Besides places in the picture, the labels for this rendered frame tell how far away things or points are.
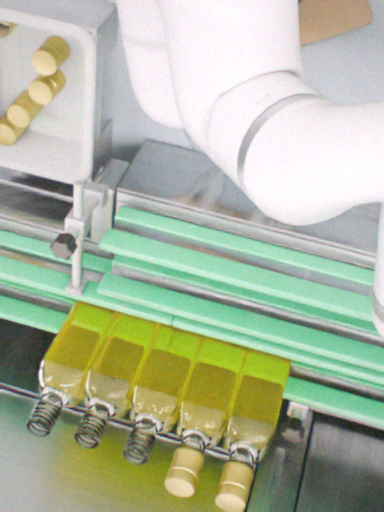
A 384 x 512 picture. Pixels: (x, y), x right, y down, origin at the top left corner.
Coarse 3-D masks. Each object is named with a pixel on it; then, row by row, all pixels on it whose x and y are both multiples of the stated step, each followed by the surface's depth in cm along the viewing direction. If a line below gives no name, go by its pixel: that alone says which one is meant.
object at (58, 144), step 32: (32, 32) 103; (64, 32) 93; (0, 64) 107; (32, 64) 106; (64, 64) 104; (0, 96) 110; (64, 96) 107; (32, 128) 112; (64, 128) 111; (0, 160) 108; (32, 160) 108; (64, 160) 109
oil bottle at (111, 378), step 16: (128, 320) 101; (144, 320) 101; (112, 336) 99; (128, 336) 99; (144, 336) 99; (112, 352) 97; (128, 352) 97; (144, 352) 98; (96, 368) 95; (112, 368) 95; (128, 368) 95; (96, 384) 93; (112, 384) 93; (128, 384) 94; (112, 400) 93; (128, 400) 95; (112, 416) 95
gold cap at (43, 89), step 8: (56, 72) 104; (40, 80) 102; (48, 80) 102; (56, 80) 103; (64, 80) 105; (32, 88) 103; (40, 88) 102; (48, 88) 102; (56, 88) 103; (32, 96) 103; (40, 96) 103; (48, 96) 103
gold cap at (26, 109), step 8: (24, 96) 107; (16, 104) 105; (24, 104) 105; (32, 104) 106; (40, 104) 108; (8, 112) 106; (16, 112) 106; (24, 112) 105; (32, 112) 106; (16, 120) 106; (24, 120) 106; (32, 120) 107
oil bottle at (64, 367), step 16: (80, 304) 103; (80, 320) 101; (96, 320) 101; (112, 320) 102; (64, 336) 99; (80, 336) 99; (96, 336) 99; (48, 352) 97; (64, 352) 97; (80, 352) 97; (96, 352) 98; (48, 368) 95; (64, 368) 95; (80, 368) 95; (48, 384) 94; (64, 384) 94; (80, 384) 95; (80, 400) 97
